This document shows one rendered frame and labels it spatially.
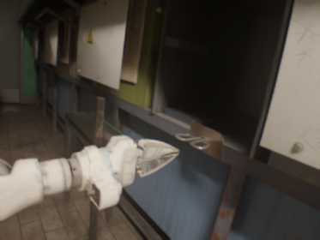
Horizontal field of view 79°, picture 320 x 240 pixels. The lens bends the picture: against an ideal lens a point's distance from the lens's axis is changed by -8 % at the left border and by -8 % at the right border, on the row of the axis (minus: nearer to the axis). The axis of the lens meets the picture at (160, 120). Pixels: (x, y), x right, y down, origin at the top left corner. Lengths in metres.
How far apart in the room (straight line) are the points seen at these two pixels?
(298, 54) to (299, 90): 0.06
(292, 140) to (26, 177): 0.44
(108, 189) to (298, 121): 0.34
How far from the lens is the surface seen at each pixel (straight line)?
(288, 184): 0.59
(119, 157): 0.40
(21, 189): 0.35
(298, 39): 0.44
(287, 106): 0.43
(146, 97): 0.94
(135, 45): 1.01
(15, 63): 4.61
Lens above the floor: 1.06
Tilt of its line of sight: 15 degrees down
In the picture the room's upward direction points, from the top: 9 degrees clockwise
